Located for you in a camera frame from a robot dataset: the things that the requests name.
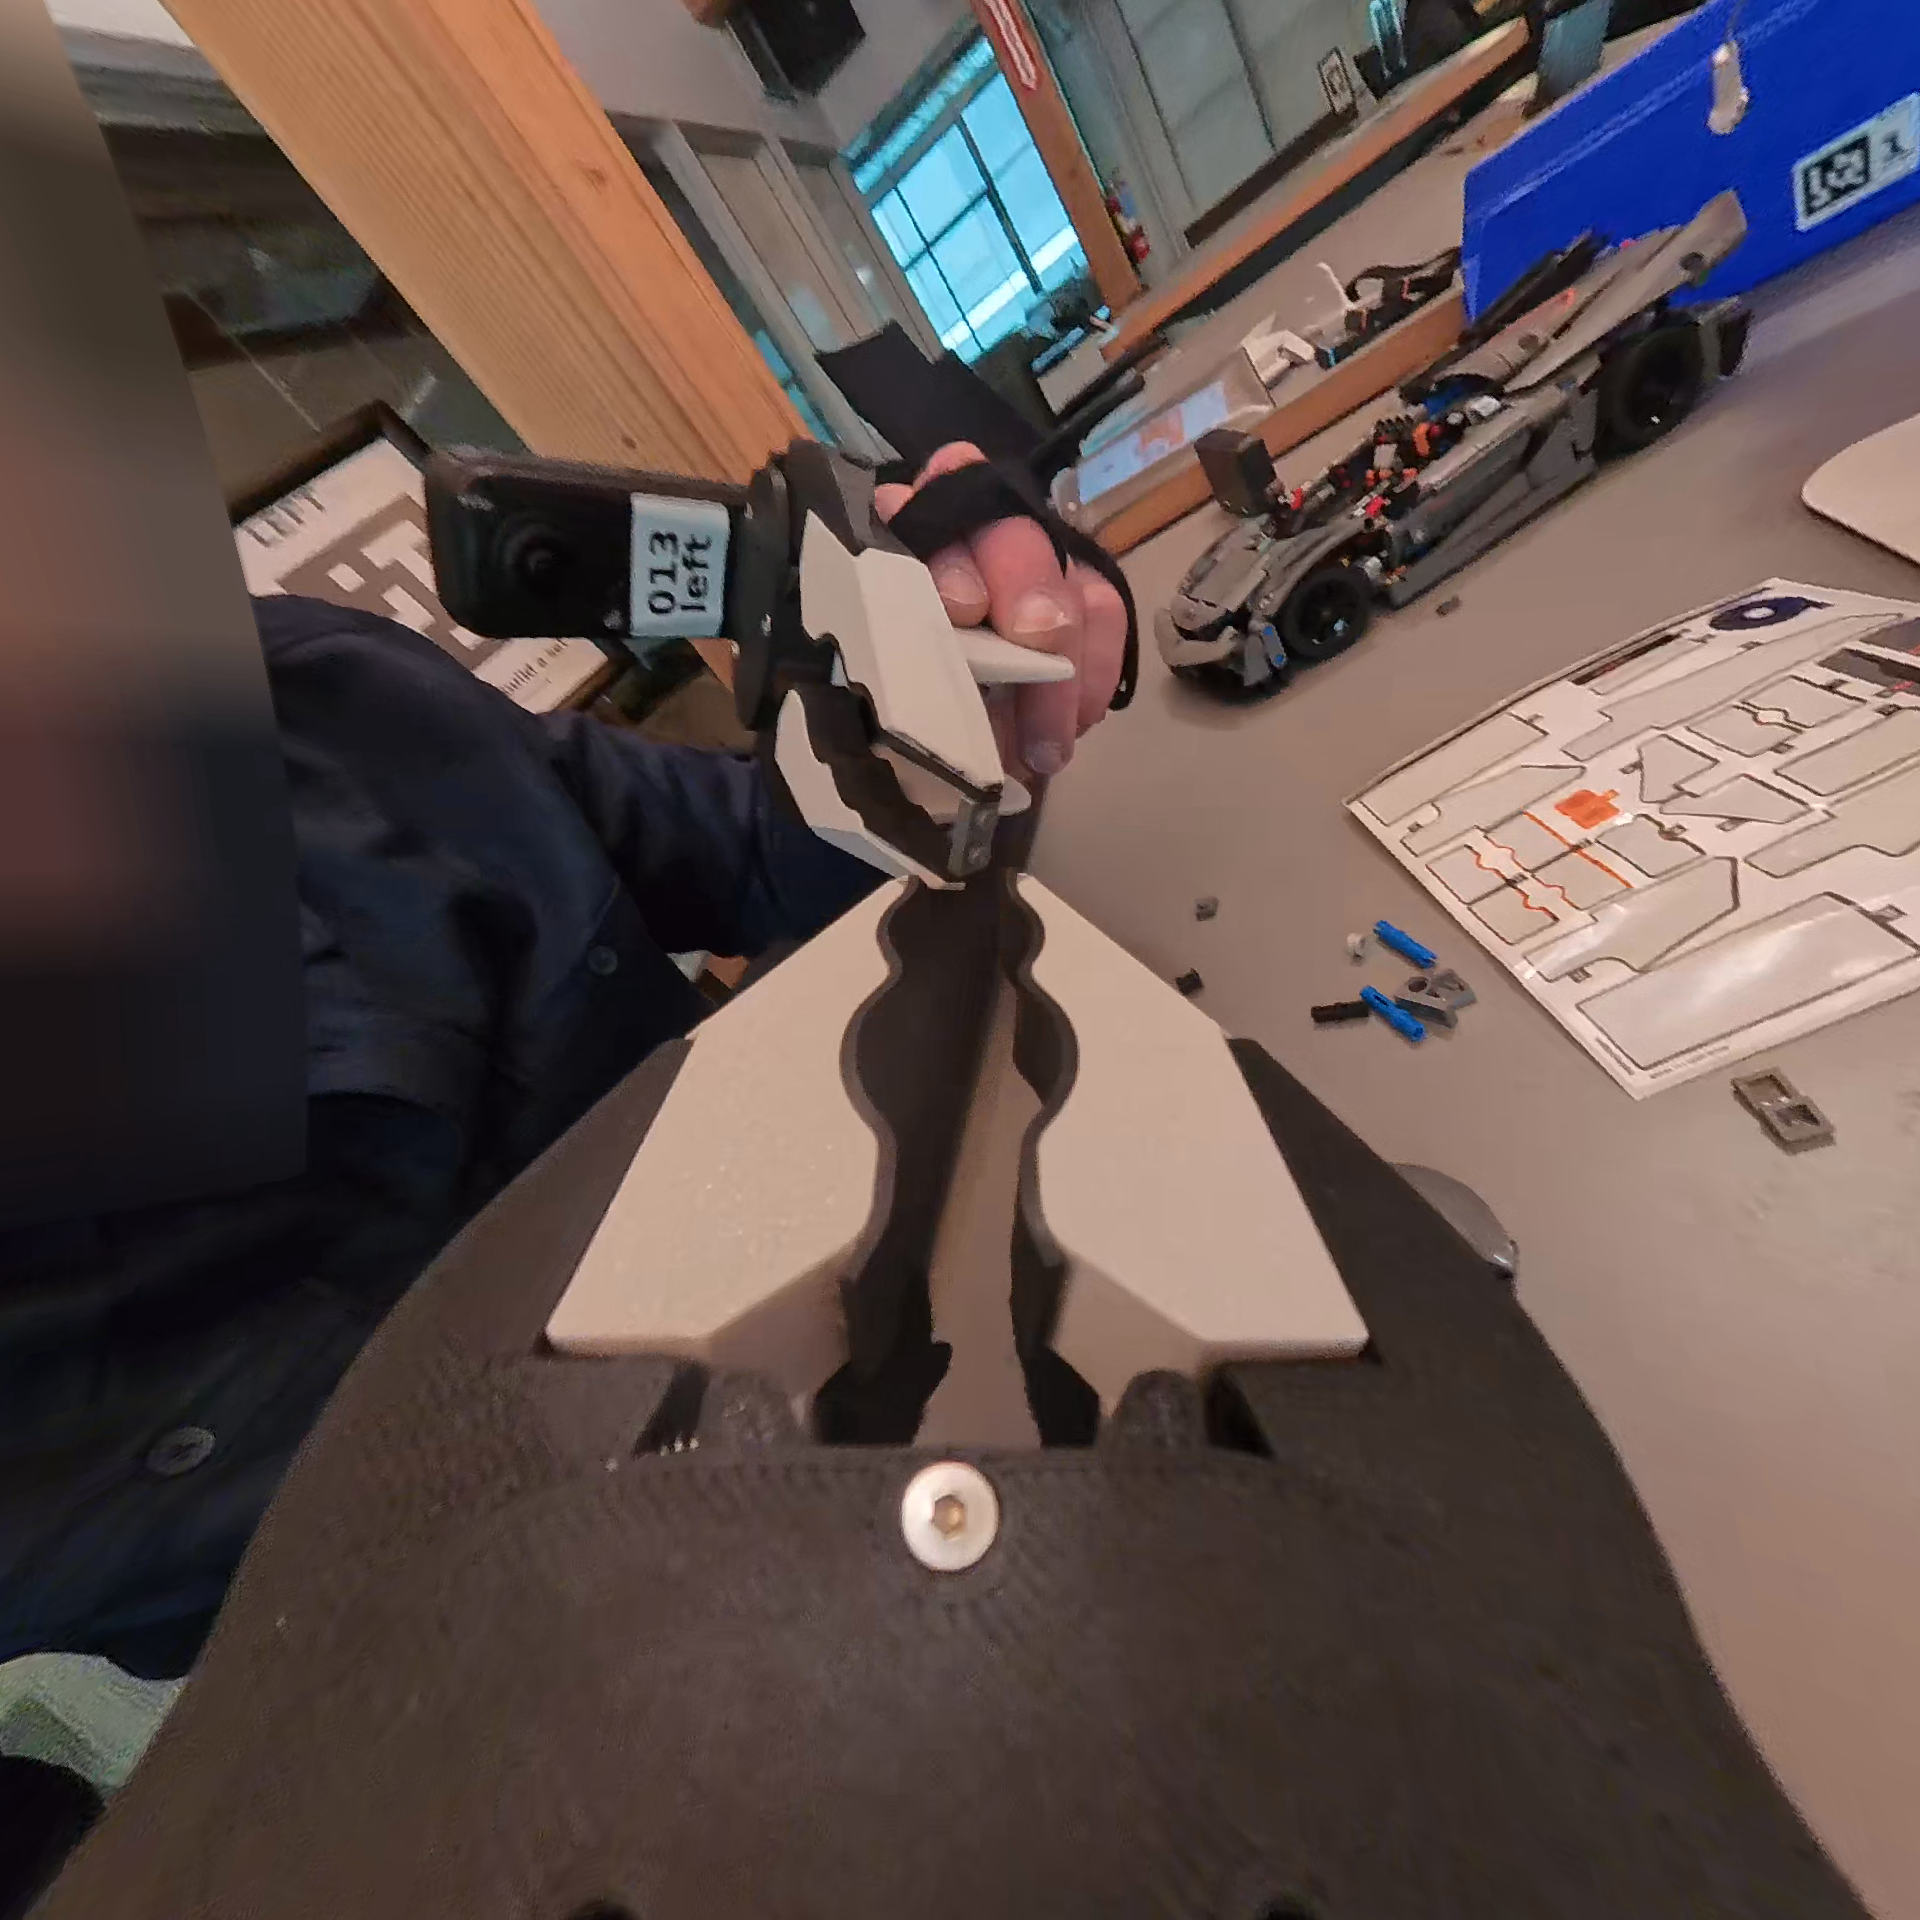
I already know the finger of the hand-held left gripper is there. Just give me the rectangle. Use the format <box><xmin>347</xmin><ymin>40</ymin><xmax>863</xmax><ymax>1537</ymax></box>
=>
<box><xmin>800</xmin><ymin>515</ymin><xmax>1010</xmax><ymax>825</ymax></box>
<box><xmin>773</xmin><ymin>717</ymin><xmax>968</xmax><ymax>889</ymax></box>

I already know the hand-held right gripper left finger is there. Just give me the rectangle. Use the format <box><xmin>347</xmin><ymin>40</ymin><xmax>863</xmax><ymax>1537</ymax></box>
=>
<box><xmin>544</xmin><ymin>880</ymin><xmax>955</xmax><ymax>1448</ymax></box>

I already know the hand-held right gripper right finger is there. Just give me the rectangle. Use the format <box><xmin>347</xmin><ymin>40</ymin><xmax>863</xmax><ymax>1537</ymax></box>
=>
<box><xmin>1008</xmin><ymin>872</ymin><xmax>1374</xmax><ymax>1448</ymax></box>

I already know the black plate lego assembly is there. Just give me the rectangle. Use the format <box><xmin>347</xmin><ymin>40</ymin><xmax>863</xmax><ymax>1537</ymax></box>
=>
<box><xmin>1387</xmin><ymin>1161</ymin><xmax>1520</xmax><ymax>1280</ymax></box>

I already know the lego sticker sheet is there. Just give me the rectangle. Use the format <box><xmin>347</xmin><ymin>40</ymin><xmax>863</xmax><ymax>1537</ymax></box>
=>
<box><xmin>1344</xmin><ymin>575</ymin><xmax>1920</xmax><ymax>1102</ymax></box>

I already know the person's left forearm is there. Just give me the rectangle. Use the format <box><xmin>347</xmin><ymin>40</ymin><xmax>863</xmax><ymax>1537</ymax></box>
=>
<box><xmin>496</xmin><ymin>704</ymin><xmax>903</xmax><ymax>961</ymax></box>

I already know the grey lego vehicle model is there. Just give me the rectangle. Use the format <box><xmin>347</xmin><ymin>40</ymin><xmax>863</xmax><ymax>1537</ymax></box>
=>
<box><xmin>1155</xmin><ymin>187</ymin><xmax>1758</xmax><ymax>699</ymax></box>

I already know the person's left hand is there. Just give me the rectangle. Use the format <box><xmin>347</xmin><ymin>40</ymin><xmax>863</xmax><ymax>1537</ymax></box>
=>
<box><xmin>870</xmin><ymin>440</ymin><xmax>1133</xmax><ymax>776</ymax></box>

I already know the white printed sign board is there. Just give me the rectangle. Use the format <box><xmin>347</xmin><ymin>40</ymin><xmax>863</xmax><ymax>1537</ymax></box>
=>
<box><xmin>231</xmin><ymin>440</ymin><xmax>600</xmax><ymax>706</ymax></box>

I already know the person's navy clothing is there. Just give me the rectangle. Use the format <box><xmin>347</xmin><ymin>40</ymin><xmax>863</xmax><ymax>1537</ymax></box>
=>
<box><xmin>0</xmin><ymin>599</ymin><xmax>903</xmax><ymax>1682</ymax></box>

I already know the wooden panel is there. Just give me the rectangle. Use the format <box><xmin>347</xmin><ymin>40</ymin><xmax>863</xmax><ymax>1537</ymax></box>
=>
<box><xmin>164</xmin><ymin>0</ymin><xmax>812</xmax><ymax>482</ymax></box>

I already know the tablet device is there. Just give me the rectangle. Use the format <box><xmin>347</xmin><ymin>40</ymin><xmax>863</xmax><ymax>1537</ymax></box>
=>
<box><xmin>1048</xmin><ymin>375</ymin><xmax>1277</xmax><ymax>518</ymax></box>

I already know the window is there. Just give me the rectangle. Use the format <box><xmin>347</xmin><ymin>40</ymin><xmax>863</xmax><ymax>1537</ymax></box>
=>
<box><xmin>838</xmin><ymin>74</ymin><xmax>1085</xmax><ymax>360</ymax></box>

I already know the wooden desk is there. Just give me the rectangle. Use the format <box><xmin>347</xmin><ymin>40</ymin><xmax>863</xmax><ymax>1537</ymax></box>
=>
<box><xmin>1111</xmin><ymin>22</ymin><xmax>1532</xmax><ymax>323</ymax></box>

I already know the pale green cloth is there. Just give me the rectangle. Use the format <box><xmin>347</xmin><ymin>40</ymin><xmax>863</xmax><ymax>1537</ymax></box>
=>
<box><xmin>0</xmin><ymin>1650</ymin><xmax>190</xmax><ymax>1793</ymax></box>

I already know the blue plastic bin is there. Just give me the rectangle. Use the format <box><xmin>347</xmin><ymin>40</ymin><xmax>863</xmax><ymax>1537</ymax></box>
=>
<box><xmin>1462</xmin><ymin>0</ymin><xmax>1920</xmax><ymax>323</ymax></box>

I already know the white book stand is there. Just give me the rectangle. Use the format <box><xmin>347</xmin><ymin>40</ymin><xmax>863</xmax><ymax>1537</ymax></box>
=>
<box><xmin>1798</xmin><ymin>419</ymin><xmax>1920</xmax><ymax>565</ymax></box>

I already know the small grey lego bracket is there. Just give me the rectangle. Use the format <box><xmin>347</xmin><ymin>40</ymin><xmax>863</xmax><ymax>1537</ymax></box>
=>
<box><xmin>1733</xmin><ymin>1066</ymin><xmax>1839</xmax><ymax>1154</ymax></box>

